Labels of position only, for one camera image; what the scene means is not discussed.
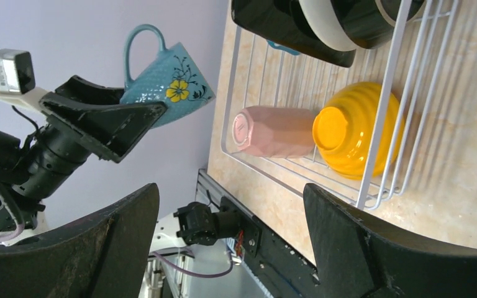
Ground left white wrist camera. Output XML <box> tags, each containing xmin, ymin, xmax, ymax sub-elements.
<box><xmin>0</xmin><ymin>48</ymin><xmax>48</xmax><ymax>114</ymax></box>

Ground orange yellow bowl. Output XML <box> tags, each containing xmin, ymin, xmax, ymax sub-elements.
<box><xmin>312</xmin><ymin>82</ymin><xmax>382</xmax><ymax>180</ymax></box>

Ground white wire dish rack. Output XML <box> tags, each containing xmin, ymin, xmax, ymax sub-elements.
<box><xmin>220</xmin><ymin>1</ymin><xmax>461</xmax><ymax>210</ymax></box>

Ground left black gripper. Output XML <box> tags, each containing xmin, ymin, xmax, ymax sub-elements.
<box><xmin>12</xmin><ymin>75</ymin><xmax>167</xmax><ymax>201</ymax></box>

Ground white pink handled cup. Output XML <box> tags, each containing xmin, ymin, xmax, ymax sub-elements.
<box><xmin>232</xmin><ymin>106</ymin><xmax>316</xmax><ymax>158</ymax></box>

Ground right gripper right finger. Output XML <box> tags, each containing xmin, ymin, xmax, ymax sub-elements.
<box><xmin>302</xmin><ymin>183</ymin><xmax>477</xmax><ymax>297</ymax></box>

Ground blue white mug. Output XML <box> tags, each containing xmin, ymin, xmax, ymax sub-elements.
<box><xmin>120</xmin><ymin>24</ymin><xmax>216</xmax><ymax>128</ymax></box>

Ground blue rimmed bowl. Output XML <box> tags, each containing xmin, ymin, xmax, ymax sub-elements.
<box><xmin>267</xmin><ymin>40</ymin><xmax>301</xmax><ymax>56</ymax></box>

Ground dark red rimmed plate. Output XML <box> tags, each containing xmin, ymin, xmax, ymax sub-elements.
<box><xmin>330</xmin><ymin>0</ymin><xmax>427</xmax><ymax>50</ymax></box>

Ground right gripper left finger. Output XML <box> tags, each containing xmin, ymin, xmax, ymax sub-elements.
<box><xmin>0</xmin><ymin>183</ymin><xmax>160</xmax><ymax>297</ymax></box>

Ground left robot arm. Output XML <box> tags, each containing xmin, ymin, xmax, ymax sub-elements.
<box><xmin>0</xmin><ymin>76</ymin><xmax>167</xmax><ymax>242</ymax></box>

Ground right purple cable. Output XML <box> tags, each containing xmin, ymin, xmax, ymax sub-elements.
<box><xmin>152</xmin><ymin>251</ymin><xmax>235</xmax><ymax>279</ymax></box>

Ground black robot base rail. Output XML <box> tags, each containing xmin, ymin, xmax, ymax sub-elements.
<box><xmin>173</xmin><ymin>169</ymin><xmax>321</xmax><ymax>297</ymax></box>

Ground white plate red characters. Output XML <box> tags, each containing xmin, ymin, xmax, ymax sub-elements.
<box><xmin>299</xmin><ymin>0</ymin><xmax>357</xmax><ymax>52</ymax></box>

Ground square floral plate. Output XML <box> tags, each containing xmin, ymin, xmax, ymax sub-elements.
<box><xmin>230</xmin><ymin>0</ymin><xmax>355</xmax><ymax>68</ymax></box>

